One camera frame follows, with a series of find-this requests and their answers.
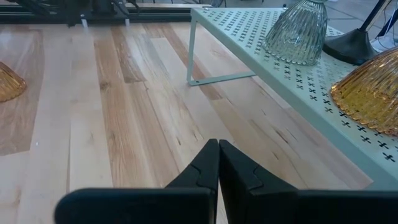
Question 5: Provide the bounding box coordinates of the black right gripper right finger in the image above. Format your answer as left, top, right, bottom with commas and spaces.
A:
218, 139, 398, 224

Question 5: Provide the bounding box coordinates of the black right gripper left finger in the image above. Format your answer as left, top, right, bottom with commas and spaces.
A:
55, 138, 220, 224

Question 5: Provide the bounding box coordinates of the amber ribbed glass candle holder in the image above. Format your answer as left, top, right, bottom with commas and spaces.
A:
330, 46, 398, 138
0, 61, 28, 103

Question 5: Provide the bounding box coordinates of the clear ribbed glass candle holder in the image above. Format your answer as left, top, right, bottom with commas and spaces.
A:
262, 0, 329, 67

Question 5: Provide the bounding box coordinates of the medium black candlestick holder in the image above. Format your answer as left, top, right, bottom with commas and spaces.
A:
322, 0, 393, 67

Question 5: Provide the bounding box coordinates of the mint green perforated metal shelf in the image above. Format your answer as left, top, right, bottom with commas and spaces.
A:
186, 6, 398, 191

